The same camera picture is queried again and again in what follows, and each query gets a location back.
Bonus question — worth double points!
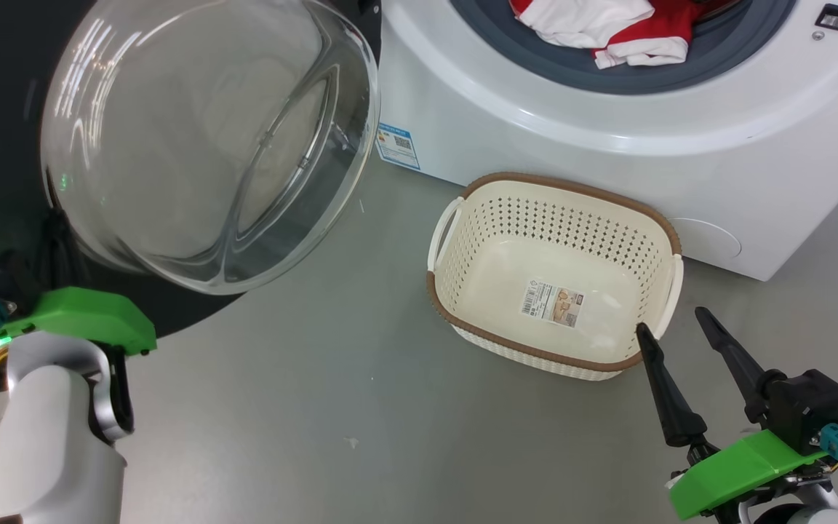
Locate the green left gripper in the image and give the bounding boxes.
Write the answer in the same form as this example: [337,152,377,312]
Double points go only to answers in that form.
[0,207,158,357]

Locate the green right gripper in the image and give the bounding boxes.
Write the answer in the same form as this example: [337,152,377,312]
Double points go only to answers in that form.
[635,306,831,520]

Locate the washing machine glass door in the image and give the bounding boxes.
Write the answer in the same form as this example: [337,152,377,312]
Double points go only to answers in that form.
[0,0,383,339]

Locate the product label sticker with barcode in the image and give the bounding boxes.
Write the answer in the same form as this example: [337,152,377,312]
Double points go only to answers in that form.
[520,278,586,328]

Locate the cream laundry basket brown rim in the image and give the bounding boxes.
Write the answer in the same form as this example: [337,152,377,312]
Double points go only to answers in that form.
[426,172,684,381]

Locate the round white filter cover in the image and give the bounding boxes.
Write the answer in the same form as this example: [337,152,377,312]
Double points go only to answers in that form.
[670,217,742,261]

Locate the grey rubber drum gasket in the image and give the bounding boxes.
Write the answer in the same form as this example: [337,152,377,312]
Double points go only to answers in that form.
[450,0,798,95]

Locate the blue energy label sticker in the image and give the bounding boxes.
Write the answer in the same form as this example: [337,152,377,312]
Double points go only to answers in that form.
[375,122,421,171]

